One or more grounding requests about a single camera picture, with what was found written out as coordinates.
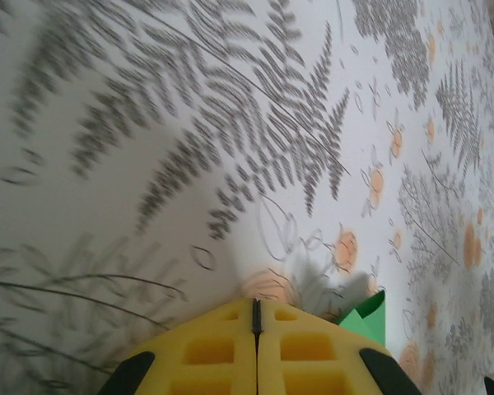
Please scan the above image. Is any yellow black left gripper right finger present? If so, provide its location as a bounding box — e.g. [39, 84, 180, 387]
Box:
[257, 298, 417, 395]

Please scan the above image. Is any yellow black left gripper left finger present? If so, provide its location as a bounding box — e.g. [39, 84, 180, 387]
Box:
[100, 298, 259, 395]

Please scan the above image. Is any green cloth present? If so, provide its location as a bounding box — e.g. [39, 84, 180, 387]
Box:
[338, 290, 386, 349]

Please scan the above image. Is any floral patterned table cover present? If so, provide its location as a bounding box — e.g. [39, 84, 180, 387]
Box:
[0, 0, 494, 395]

